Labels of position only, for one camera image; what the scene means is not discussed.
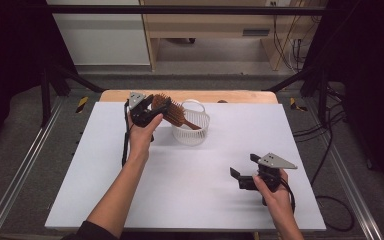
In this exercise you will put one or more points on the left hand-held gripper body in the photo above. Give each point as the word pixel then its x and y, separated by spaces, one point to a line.
pixel 141 115

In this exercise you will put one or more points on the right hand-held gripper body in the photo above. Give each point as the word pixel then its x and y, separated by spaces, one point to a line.
pixel 266 176

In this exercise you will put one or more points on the brown wooden hairbrush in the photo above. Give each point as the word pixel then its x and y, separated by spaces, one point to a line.
pixel 175 113

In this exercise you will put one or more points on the white plastic basket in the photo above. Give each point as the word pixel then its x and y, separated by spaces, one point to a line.
pixel 193 133

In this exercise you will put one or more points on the person's left hand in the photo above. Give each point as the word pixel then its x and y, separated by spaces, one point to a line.
pixel 141 138

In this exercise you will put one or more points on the person's right hand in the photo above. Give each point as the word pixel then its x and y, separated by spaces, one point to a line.
pixel 276 200

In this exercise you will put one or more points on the wooden table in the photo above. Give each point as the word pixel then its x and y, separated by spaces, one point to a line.
pixel 233 96

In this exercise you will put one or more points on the white cabinet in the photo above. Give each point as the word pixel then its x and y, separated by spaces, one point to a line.
pixel 103 40

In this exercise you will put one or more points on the light wooden desk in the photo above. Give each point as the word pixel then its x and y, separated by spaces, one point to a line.
pixel 210 23

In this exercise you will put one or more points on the grey rectangular plate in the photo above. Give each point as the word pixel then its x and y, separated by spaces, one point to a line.
pixel 256 32

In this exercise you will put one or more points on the person's dark sleeve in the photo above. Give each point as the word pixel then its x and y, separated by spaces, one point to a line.
pixel 91 232

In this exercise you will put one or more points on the black curtain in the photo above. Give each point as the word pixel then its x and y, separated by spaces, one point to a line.
pixel 10 50
pixel 373 83

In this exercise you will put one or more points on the aluminium rail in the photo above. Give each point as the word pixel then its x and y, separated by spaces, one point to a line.
pixel 23 166
pixel 350 180

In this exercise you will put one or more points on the black frame strut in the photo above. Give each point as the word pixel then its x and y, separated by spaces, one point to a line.
pixel 45 100
pixel 322 100

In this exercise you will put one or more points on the black horizontal frame bar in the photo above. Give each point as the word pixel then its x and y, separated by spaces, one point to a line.
pixel 180 9

